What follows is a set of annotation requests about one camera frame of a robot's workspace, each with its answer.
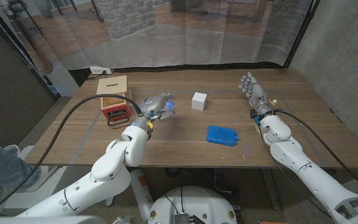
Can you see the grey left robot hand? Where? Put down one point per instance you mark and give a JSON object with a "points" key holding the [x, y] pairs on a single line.
{"points": [[152, 104]]}

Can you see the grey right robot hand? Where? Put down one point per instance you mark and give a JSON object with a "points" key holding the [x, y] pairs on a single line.
{"points": [[256, 96]]}

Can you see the white round jar lid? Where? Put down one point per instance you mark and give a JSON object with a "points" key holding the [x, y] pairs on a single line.
{"points": [[169, 106]]}

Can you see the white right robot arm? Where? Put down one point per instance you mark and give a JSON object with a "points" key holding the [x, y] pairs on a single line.
{"points": [[315, 180]]}

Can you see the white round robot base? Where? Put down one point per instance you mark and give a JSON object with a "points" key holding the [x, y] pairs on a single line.
{"points": [[194, 202]]}

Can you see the red-fronted wooden drawer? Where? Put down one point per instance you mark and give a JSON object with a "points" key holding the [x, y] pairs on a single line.
{"points": [[115, 110]]}

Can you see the wooden box with slot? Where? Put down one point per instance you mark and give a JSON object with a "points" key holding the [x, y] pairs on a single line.
{"points": [[111, 84]]}

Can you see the white cube box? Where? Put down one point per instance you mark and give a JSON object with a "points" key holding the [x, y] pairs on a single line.
{"points": [[199, 101]]}

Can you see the blue ice pack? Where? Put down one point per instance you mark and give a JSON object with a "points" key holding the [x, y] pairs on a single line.
{"points": [[222, 135]]}

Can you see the white power strip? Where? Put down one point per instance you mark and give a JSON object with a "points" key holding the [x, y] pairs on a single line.
{"points": [[99, 70]]}

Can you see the printed room backdrop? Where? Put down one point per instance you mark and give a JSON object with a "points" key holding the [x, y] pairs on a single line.
{"points": [[182, 37]]}

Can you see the black backdrop stand pole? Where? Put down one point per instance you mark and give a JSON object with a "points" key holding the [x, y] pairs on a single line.
{"points": [[301, 34]]}

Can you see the white cylinder with orange label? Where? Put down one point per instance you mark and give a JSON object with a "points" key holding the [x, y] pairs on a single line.
{"points": [[141, 193]]}

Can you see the light grey shoe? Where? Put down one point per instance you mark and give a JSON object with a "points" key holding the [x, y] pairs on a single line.
{"points": [[47, 177]]}

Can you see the person leg in jeans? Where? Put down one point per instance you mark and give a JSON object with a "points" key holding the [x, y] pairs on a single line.
{"points": [[2, 168]]}

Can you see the white floor platform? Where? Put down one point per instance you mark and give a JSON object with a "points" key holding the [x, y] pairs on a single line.
{"points": [[17, 200]]}

